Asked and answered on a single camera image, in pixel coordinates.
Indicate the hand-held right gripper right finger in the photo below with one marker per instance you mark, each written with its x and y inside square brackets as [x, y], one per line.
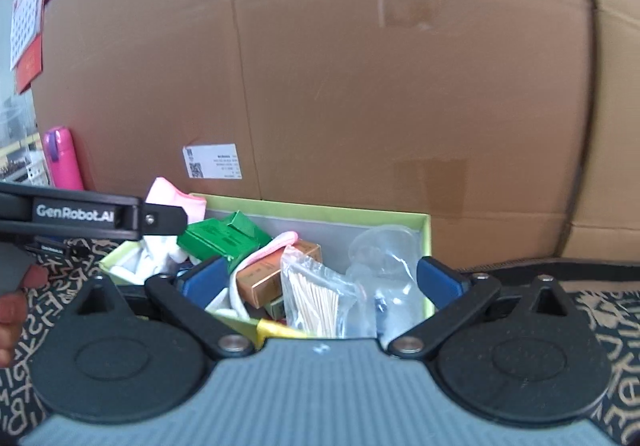
[440, 283]

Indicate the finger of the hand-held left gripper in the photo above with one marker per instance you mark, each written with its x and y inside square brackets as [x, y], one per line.
[162, 221]

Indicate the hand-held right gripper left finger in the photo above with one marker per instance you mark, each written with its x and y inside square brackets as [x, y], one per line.
[205, 283]

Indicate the green paper carton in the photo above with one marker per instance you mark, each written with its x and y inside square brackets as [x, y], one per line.
[215, 236]

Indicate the small brown carton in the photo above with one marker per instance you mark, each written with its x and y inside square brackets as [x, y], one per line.
[265, 278]

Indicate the green storage box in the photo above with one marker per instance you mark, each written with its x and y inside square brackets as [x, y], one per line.
[320, 218]

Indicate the person's left hand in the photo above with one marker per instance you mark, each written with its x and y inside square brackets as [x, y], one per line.
[12, 311]

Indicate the black device with label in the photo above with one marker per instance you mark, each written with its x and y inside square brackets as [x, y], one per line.
[50, 248]

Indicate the pink water bottle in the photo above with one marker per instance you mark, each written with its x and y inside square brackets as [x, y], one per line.
[62, 160]

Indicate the clear plastic cup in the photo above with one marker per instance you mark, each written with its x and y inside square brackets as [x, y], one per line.
[385, 246]

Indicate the white shipping label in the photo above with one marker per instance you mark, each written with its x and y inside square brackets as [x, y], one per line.
[212, 161]

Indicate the yellow packet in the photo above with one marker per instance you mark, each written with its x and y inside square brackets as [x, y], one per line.
[275, 328]

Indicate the bag of wooden sticks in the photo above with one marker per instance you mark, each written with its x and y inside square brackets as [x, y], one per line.
[315, 296]

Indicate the black letter-patterned blanket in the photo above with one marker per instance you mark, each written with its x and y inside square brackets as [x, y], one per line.
[600, 306]

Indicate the large brown cardboard box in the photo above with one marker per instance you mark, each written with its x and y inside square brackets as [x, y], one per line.
[350, 75]

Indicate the red wall calendar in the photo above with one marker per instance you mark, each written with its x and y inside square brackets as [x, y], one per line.
[30, 10]

